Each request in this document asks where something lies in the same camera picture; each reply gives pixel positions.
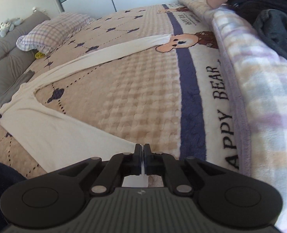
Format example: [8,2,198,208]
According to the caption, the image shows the purple plaid fleece blanket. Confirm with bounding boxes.
[177,0,287,233]

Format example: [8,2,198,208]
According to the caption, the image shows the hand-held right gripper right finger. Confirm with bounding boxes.
[143,144,228,197]

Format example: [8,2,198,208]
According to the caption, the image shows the dark grey garment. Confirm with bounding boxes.
[253,9,287,67]

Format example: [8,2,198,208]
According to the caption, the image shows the person's leg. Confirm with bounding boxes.
[0,156,27,233]

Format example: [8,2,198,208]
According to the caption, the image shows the black garment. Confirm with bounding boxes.
[227,0,287,20]

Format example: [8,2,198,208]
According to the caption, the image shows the grey padded headboard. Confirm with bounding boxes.
[0,12,50,107]

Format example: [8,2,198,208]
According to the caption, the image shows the beige printed bed blanket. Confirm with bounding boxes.
[0,2,251,192]

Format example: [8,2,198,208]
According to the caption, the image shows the plaid frilled pillow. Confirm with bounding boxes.
[16,13,95,55]

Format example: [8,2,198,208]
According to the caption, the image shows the blue plush toy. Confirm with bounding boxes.
[0,17,21,39]

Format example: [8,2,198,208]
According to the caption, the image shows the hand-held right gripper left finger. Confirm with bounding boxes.
[58,144,143,197]

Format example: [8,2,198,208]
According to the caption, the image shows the white pants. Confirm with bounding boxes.
[0,33,175,187]

